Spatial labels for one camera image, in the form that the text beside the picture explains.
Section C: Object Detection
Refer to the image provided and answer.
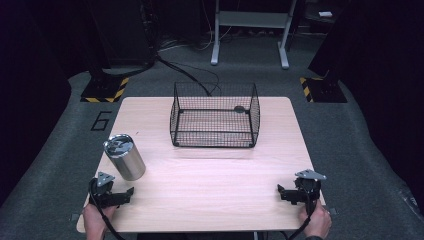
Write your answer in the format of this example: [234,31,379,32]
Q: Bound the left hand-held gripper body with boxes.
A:
[88,171,118,210]

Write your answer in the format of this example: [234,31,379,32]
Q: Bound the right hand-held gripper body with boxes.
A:
[293,168,328,205]

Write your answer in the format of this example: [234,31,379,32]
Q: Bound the person's left hand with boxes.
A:
[82,203,118,240]

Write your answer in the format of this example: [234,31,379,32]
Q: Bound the person's right hand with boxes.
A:
[297,199,333,240]

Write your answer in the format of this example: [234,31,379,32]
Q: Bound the stainless steel tumbler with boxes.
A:
[102,133,147,182]

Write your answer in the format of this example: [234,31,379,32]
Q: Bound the black yellow-striped stand base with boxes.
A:
[298,76,348,104]
[80,75,130,104]

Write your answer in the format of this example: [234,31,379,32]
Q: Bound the dark curtain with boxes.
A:
[0,0,101,208]
[308,0,424,204]

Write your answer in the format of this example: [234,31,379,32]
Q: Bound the black cabinet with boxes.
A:
[87,0,156,69]

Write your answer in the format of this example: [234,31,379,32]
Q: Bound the white metal stand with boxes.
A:
[210,0,298,70]

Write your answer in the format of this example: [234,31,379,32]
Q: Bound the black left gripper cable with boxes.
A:
[87,178,127,240]

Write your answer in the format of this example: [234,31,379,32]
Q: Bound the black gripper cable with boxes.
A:
[285,189,318,240]
[87,178,127,240]

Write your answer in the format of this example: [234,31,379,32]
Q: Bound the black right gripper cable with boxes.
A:
[285,189,318,240]

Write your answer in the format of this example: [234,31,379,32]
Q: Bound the black wire mesh basket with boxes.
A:
[169,81,261,149]

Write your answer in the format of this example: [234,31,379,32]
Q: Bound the black floor cables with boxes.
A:
[155,39,222,98]

